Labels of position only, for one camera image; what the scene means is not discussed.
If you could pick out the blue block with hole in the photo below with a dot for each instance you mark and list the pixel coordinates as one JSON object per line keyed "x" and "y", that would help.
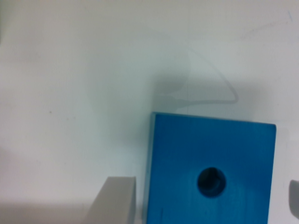
{"x": 208, "y": 171}

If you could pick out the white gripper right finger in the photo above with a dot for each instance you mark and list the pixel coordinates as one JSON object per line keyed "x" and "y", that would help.
{"x": 294, "y": 198}

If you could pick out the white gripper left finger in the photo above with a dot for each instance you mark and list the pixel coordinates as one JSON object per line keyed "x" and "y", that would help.
{"x": 115, "y": 202}

